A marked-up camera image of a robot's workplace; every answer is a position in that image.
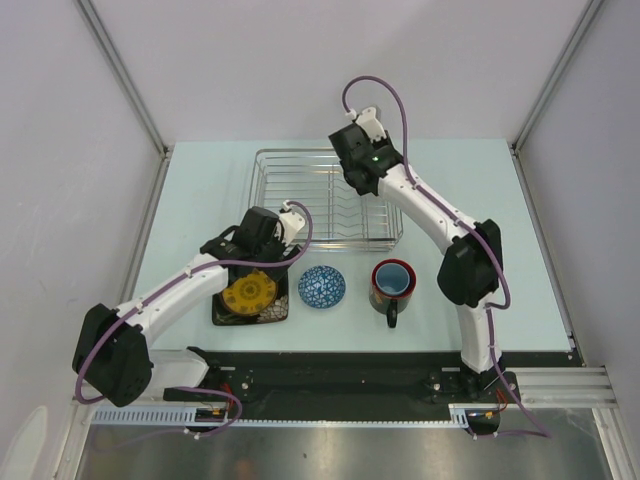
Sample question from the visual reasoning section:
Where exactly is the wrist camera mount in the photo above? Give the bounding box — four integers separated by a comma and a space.
345, 106, 387, 142
275, 201, 306, 246

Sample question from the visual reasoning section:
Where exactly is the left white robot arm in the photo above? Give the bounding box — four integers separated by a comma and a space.
72, 200, 314, 407

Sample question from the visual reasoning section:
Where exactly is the white slotted cable duct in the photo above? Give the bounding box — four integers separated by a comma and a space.
92, 405, 469, 429

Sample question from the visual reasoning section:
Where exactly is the metal wire dish rack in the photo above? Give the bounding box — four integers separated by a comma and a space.
248, 148, 403, 252

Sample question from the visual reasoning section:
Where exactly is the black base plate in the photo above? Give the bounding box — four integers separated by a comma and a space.
163, 351, 522, 422

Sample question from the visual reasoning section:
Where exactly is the black square floral plate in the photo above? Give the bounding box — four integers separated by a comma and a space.
212, 274, 290, 326

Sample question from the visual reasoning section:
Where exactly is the yellow round patterned plate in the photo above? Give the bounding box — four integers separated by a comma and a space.
221, 269, 278, 316

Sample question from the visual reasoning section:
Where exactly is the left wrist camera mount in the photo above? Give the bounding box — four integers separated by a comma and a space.
275, 201, 306, 246

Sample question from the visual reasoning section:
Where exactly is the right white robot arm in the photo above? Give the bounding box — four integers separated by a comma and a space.
329, 123, 506, 401

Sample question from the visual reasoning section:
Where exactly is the black mug red rim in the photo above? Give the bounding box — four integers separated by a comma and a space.
369, 259, 417, 329

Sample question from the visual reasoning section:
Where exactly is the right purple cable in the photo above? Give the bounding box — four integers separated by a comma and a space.
341, 75, 551, 440

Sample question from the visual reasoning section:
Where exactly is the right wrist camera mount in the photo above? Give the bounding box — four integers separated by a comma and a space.
345, 106, 387, 142

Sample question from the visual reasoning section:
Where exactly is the blue patterned bowl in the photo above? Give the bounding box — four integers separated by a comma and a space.
297, 265, 346, 310

